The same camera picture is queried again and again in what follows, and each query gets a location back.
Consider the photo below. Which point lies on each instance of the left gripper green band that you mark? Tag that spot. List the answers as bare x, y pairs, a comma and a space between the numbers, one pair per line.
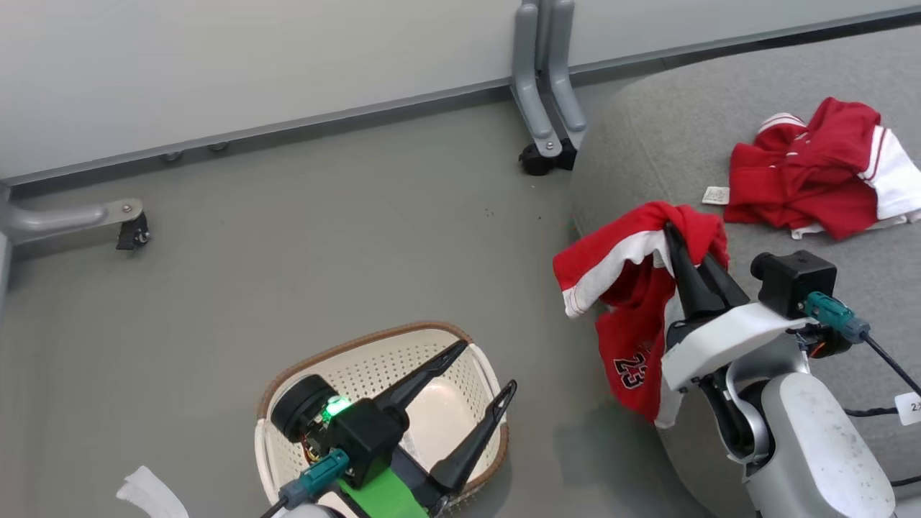
381, 496

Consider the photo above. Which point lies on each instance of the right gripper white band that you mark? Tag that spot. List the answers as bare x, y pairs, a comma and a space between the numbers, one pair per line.
719, 338

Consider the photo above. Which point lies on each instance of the red number 23 jersey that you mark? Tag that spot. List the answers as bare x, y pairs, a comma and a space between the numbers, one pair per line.
633, 324

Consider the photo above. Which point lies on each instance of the red white jersey shirt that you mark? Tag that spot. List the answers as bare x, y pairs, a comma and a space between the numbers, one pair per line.
799, 180

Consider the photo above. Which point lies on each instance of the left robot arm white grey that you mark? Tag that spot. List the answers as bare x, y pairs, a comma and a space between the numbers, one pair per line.
309, 512

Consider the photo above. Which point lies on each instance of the grey fabric couch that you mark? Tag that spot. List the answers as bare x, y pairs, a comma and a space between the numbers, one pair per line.
683, 129

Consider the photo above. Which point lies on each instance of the small white fabric label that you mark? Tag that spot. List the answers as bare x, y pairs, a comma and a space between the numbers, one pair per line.
716, 195

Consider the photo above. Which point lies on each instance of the cream laundry basket brown rim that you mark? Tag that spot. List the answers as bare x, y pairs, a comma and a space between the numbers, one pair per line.
360, 360

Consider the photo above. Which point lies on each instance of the right gripper black round motor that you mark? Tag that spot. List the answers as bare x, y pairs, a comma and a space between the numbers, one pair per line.
827, 344

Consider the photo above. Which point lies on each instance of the gripper black round motor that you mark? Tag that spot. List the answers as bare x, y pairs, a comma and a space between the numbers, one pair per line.
298, 406
827, 344

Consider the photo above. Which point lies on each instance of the left gripper black round motor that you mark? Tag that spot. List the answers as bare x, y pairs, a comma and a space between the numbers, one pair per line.
298, 406

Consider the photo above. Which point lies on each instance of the black caster large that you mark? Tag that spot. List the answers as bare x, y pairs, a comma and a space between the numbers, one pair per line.
543, 160

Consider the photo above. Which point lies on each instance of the grey partition leg pair member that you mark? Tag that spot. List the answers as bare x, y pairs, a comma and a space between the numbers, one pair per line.
531, 93
565, 86

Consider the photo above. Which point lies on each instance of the round grey levelling foot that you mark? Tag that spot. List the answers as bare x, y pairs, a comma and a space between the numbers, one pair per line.
171, 156
218, 147

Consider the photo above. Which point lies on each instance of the black caster small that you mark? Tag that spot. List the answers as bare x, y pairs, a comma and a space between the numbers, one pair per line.
134, 232

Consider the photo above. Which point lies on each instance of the single grey partition leg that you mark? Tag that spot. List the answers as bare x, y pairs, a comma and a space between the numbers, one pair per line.
65, 216

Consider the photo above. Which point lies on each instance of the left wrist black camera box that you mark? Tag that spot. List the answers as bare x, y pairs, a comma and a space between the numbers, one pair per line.
367, 439

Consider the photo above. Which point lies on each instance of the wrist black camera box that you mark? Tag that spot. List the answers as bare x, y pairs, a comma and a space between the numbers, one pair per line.
799, 280
367, 439

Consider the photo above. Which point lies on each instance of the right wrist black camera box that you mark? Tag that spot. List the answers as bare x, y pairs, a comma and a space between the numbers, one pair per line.
799, 280

